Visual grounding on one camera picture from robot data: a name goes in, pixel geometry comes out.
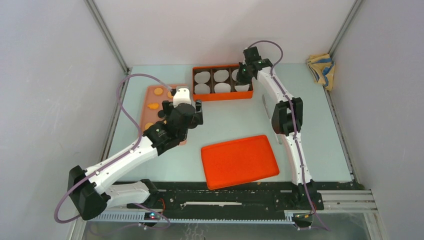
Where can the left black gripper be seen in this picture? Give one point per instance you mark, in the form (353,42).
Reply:
(197,119)

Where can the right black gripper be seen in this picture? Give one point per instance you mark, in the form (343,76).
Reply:
(241,76)

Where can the orange compartment box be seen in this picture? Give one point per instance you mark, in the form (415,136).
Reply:
(233,95)

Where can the pink cookie tray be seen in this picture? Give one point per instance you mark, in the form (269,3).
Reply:
(148,115)

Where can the orange box lid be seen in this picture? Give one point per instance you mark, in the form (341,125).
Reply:
(239,161)

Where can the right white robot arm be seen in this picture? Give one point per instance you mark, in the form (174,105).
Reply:
(285,113)

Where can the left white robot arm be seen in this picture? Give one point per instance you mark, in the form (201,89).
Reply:
(93,190)

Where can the white paper cup liner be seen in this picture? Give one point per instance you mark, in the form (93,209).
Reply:
(242,88)
(202,77)
(222,87)
(202,89)
(221,76)
(234,75)

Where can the orange fish cookie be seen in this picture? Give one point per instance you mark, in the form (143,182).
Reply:
(153,106)

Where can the orange round cookie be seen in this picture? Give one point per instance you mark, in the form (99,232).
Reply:
(148,125)
(158,91)

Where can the yellow blue cloth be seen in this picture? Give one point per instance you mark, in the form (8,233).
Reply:
(322,68)

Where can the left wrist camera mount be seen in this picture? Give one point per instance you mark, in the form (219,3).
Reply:
(182,96)

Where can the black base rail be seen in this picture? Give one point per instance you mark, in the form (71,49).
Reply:
(246,202)

